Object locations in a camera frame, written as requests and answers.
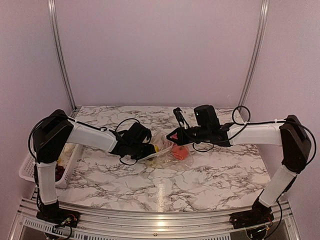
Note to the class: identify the purple fake grape bunch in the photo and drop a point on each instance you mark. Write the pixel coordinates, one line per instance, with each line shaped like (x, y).
(59, 172)

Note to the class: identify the clear zip top bag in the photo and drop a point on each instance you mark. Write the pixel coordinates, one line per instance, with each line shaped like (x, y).
(164, 158)

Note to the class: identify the aluminium corner post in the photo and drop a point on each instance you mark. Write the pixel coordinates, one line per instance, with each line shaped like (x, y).
(261, 28)
(59, 51)

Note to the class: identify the right aluminium corner post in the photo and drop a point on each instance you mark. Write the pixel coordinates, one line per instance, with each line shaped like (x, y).
(261, 28)

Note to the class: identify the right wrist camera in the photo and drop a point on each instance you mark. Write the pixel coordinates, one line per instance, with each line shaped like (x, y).
(178, 113)

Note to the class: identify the yellow fake lemon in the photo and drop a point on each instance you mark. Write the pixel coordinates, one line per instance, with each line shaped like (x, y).
(156, 148)

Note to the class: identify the left aluminium corner post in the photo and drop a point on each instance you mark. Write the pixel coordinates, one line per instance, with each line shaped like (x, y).
(59, 51)

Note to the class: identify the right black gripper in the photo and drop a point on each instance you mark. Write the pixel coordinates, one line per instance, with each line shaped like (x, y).
(181, 137)

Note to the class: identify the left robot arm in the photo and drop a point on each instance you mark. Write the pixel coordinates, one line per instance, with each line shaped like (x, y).
(49, 136)

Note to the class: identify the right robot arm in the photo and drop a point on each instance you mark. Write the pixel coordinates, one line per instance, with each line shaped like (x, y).
(296, 141)

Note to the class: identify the white fake cauliflower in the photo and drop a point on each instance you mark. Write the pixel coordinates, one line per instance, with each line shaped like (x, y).
(68, 149)

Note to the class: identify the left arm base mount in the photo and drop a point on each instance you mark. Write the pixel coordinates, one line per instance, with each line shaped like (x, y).
(58, 216)

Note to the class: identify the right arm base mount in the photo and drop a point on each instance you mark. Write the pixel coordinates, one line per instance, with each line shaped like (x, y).
(249, 218)

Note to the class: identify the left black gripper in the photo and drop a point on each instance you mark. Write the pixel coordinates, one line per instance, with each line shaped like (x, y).
(150, 150)

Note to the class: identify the orange fake tomato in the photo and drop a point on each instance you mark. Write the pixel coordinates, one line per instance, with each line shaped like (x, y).
(179, 152)

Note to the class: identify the white perforated plastic basket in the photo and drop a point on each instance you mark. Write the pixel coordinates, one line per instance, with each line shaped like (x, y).
(65, 165)

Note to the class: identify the aluminium front rail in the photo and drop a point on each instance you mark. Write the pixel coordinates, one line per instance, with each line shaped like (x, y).
(106, 224)

